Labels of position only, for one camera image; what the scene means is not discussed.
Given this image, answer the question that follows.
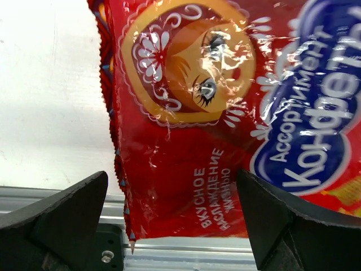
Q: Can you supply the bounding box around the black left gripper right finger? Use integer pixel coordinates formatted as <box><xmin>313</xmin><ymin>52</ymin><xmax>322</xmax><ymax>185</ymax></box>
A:
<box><xmin>236</xmin><ymin>169</ymin><xmax>360</xmax><ymax>271</ymax></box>

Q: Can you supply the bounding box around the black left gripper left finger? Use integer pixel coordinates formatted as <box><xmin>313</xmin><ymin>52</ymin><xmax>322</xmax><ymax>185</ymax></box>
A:
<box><xmin>1</xmin><ymin>171</ymin><xmax>108</xmax><ymax>270</ymax></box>

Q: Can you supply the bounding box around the red candy bag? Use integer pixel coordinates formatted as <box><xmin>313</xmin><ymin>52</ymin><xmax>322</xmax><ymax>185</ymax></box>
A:
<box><xmin>88</xmin><ymin>1</ymin><xmax>360</xmax><ymax>243</ymax></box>

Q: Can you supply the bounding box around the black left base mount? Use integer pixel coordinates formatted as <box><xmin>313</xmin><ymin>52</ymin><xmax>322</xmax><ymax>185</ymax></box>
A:
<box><xmin>94</xmin><ymin>224</ymin><xmax>125</xmax><ymax>271</ymax></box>

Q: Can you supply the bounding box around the aluminium mounting rail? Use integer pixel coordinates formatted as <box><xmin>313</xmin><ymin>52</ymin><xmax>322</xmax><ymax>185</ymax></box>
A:
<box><xmin>1</xmin><ymin>187</ymin><xmax>257</xmax><ymax>270</ymax></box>

